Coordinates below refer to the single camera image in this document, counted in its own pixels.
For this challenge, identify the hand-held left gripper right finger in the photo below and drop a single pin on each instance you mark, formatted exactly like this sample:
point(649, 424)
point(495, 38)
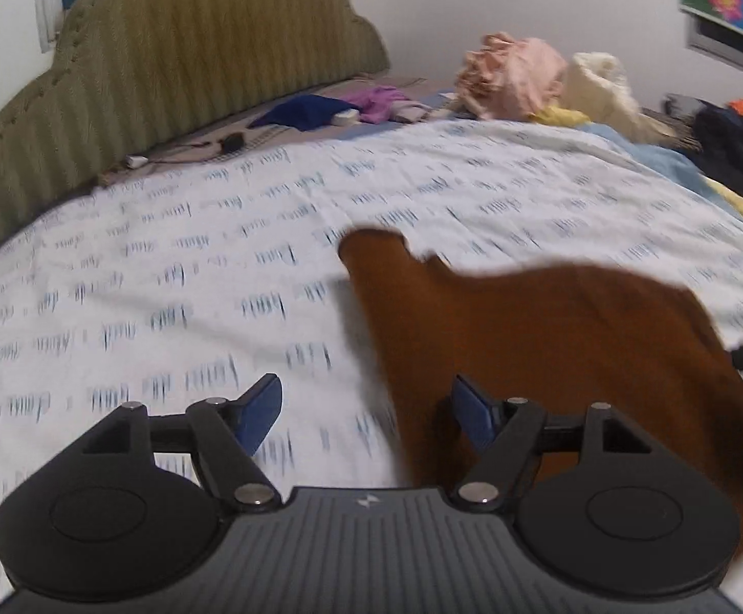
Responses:
point(477, 410)

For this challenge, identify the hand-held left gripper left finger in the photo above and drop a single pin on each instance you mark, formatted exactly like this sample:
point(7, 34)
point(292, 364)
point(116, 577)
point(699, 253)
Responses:
point(257, 409)

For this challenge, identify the brown knit garment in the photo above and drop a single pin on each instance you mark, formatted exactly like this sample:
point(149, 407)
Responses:
point(538, 332)

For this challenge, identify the dark clothes pile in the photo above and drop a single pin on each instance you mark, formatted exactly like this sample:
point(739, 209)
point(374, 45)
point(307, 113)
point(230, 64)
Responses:
point(736, 147)

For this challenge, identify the white script-printed blanket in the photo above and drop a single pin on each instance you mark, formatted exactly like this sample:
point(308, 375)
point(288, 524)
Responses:
point(186, 268)

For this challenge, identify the light blue sheet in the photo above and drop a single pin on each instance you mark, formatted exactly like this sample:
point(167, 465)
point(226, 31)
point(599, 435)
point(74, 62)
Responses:
point(659, 160)

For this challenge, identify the small black device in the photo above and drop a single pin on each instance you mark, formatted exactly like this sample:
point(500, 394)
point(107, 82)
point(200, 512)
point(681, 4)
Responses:
point(232, 141)

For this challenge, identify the white charger plug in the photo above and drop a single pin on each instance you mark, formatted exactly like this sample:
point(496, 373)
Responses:
point(136, 160)

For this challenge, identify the navy blue cloth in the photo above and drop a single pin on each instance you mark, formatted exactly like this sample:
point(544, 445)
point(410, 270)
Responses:
point(301, 112)

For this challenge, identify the yellow cloth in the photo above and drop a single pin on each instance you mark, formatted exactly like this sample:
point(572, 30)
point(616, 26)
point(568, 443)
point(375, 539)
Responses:
point(560, 117)

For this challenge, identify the cream fluffy cloth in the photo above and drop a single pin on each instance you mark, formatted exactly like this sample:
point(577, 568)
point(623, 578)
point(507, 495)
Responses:
point(608, 89)

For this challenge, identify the purple cloth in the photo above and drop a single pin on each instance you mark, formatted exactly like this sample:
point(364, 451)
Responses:
point(381, 102)

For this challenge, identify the pink crumpled cloth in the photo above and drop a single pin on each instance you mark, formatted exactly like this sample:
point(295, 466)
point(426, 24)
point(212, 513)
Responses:
point(512, 73)

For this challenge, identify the green padded headboard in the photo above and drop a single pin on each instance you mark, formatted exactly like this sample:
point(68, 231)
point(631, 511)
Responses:
point(173, 64)

